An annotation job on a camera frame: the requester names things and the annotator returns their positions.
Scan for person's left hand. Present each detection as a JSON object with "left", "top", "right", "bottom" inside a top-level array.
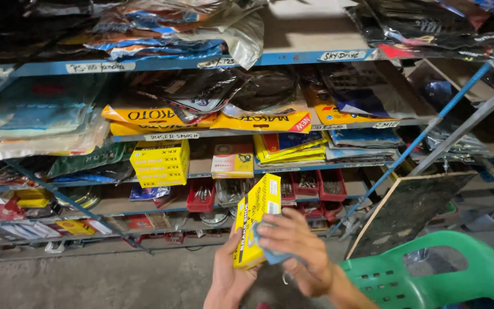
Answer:
[{"left": 206, "top": 227, "right": 261, "bottom": 301}]

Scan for person's right hand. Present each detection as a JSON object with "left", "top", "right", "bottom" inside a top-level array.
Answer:
[{"left": 256, "top": 208, "right": 338, "bottom": 299}]

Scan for blue cleaning cloth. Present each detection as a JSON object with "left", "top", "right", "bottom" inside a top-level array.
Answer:
[{"left": 250, "top": 221, "right": 307, "bottom": 266}]

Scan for yellow cardboard parts box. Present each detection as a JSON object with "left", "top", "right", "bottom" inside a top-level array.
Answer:
[{"left": 233, "top": 173, "right": 282, "bottom": 271}]

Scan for dark wooden board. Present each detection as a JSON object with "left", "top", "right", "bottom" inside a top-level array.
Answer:
[{"left": 345, "top": 171, "right": 479, "bottom": 260}]

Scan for green plastic chair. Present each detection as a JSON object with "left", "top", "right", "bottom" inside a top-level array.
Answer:
[{"left": 338, "top": 230, "right": 494, "bottom": 309}]

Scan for blue metal shelf with goods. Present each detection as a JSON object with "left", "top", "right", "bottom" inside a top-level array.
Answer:
[{"left": 0, "top": 0, "right": 438, "bottom": 263}]

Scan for grey metal shelf with goods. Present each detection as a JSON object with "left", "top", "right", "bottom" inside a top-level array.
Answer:
[{"left": 346, "top": 0, "right": 494, "bottom": 234}]

